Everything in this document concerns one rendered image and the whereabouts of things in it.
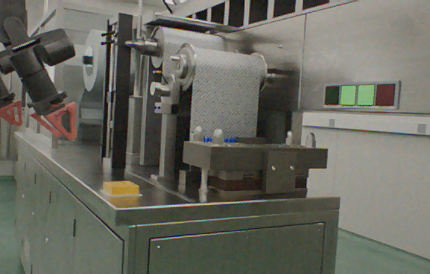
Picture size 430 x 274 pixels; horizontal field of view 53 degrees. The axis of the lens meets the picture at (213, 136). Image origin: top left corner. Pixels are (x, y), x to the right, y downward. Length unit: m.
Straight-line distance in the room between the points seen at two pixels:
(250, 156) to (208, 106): 0.24
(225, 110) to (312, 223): 0.42
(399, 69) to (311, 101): 0.31
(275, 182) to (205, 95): 0.33
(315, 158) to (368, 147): 2.97
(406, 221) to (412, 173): 0.40
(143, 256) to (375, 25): 0.80
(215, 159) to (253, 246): 0.25
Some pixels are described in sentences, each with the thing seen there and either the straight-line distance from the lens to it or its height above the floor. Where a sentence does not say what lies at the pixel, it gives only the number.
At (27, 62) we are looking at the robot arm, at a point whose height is 1.19.
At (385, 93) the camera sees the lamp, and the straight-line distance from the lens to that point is 1.14.
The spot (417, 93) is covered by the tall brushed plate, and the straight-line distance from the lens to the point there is 1.10.
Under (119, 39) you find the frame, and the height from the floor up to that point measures 1.35.
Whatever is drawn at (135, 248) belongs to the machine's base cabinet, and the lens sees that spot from 0.99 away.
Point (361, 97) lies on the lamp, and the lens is 1.19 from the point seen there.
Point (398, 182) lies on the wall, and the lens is 4.05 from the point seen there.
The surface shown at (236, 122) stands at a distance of 1.35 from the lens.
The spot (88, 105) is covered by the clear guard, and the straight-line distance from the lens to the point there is 2.23.
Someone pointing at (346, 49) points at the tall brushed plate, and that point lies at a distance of 1.26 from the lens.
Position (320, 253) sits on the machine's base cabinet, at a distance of 1.30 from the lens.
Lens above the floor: 1.11
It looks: 3 degrees down
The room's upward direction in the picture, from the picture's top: 4 degrees clockwise
